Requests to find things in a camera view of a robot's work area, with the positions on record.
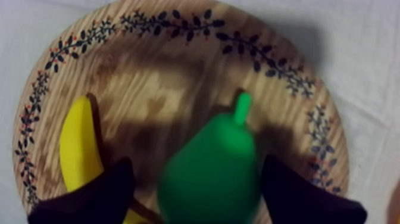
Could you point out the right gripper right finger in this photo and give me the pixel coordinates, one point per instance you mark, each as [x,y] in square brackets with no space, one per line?
[297,200]

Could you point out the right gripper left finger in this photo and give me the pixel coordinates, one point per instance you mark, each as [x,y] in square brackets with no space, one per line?
[100,200]

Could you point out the green toy pear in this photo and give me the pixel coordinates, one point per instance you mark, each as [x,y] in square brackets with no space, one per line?
[212,175]

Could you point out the round wooden board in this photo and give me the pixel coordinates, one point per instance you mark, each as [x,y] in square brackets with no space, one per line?
[156,81]

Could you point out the yellow toy banana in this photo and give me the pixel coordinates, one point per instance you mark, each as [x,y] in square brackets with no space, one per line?
[78,147]

